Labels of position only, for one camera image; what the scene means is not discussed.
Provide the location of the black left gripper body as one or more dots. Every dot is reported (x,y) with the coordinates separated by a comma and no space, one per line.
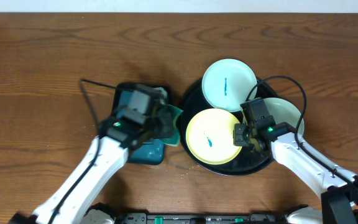
(162,123)

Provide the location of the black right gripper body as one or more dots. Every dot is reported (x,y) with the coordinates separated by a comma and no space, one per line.
(242,135)

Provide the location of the green yellow sponge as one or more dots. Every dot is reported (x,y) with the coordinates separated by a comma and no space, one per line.
(174,139)

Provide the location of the yellow plate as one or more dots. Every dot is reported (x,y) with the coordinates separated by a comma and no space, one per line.
(210,136)

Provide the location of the pale green plate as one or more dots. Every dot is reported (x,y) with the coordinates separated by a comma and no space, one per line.
(285,114)

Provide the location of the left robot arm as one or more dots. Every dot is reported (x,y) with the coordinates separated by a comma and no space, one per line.
(126,136)

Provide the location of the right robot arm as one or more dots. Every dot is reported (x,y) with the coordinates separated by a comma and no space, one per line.
(336,186)

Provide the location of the round black tray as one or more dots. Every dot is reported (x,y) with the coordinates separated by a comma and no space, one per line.
(245,163)

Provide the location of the black rectangular water tray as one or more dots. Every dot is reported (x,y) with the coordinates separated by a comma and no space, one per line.
(151,152)

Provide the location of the white plate with blue stain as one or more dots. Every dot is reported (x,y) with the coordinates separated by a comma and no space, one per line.
(228,83)

